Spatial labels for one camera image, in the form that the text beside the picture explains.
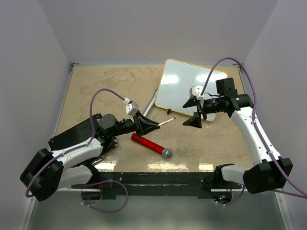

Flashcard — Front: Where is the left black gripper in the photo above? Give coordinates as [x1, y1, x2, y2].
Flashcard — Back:
[110, 110, 160, 138]

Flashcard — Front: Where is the red whiteboard marker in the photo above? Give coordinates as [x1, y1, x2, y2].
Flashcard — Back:
[158, 117, 176, 126]

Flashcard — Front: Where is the yellow framed whiteboard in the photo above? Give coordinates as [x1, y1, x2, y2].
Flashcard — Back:
[154, 58, 228, 122]

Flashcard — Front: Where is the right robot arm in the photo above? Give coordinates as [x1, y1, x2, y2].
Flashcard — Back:
[183, 78, 293, 194]

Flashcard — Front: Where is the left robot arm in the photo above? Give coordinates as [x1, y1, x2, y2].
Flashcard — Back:
[20, 112, 160, 201]

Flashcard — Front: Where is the silver toy microphone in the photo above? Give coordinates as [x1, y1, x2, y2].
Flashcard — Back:
[143, 89, 158, 117]

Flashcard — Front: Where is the red toy microphone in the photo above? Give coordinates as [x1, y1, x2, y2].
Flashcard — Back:
[130, 133, 173, 159]

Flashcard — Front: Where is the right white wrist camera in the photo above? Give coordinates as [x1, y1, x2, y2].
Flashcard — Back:
[189, 85, 204, 100]

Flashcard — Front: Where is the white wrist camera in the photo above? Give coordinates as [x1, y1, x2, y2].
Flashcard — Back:
[189, 85, 204, 100]
[125, 101, 139, 118]

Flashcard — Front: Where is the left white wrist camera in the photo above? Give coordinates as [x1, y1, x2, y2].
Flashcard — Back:
[125, 101, 139, 118]

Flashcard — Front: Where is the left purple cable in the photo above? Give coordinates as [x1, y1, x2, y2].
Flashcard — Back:
[25, 88, 130, 213]

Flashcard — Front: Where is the purple cable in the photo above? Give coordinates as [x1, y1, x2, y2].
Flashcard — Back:
[25, 88, 130, 213]
[201, 57, 307, 207]

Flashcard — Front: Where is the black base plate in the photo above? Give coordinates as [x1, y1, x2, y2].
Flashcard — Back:
[72, 172, 241, 203]

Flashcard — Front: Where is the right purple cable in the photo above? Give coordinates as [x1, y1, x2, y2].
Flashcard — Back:
[201, 57, 307, 207]

